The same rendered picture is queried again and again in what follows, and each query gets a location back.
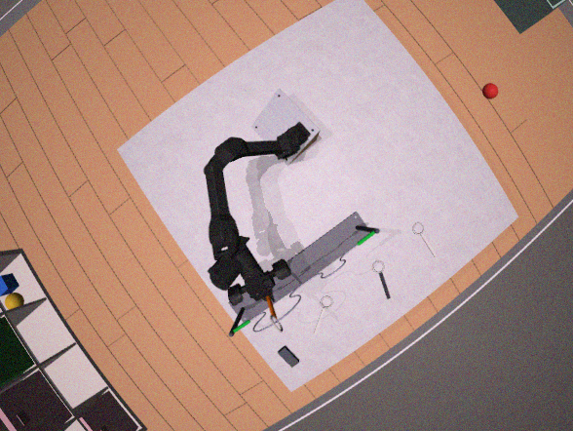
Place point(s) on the orange handle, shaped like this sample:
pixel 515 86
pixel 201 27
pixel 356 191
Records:
pixel 273 314

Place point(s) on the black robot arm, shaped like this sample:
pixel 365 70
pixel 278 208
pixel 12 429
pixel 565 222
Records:
pixel 223 229

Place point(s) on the dark grey handle with silver loop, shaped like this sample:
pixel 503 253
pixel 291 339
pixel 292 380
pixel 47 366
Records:
pixel 382 278

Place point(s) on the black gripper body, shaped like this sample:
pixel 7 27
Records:
pixel 280 269

